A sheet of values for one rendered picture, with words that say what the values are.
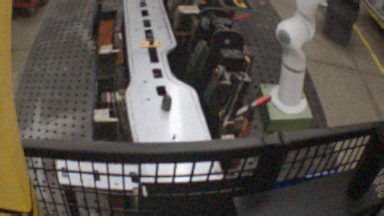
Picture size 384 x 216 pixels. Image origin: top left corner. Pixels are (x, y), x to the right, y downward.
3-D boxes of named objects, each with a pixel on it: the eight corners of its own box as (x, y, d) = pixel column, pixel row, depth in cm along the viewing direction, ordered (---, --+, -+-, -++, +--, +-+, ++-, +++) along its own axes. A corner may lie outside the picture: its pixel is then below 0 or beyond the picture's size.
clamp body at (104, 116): (92, 174, 168) (88, 104, 145) (120, 176, 170) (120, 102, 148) (96, 191, 161) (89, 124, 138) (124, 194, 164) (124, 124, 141)
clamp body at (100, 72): (90, 111, 193) (95, 43, 171) (115, 111, 196) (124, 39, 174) (91, 127, 187) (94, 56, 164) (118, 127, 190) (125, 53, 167)
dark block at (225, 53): (199, 143, 190) (219, 47, 163) (218, 142, 192) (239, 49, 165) (202, 153, 187) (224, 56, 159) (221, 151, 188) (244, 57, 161)
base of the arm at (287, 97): (303, 89, 208) (308, 57, 196) (307, 116, 193) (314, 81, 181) (268, 83, 208) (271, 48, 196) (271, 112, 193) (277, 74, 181)
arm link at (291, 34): (309, 67, 189) (313, 24, 174) (291, 82, 178) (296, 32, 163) (289, 53, 195) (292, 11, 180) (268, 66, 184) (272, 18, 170)
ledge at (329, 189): (222, 207, 81) (250, 136, 70) (356, 173, 90) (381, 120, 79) (239, 258, 70) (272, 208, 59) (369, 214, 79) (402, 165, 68)
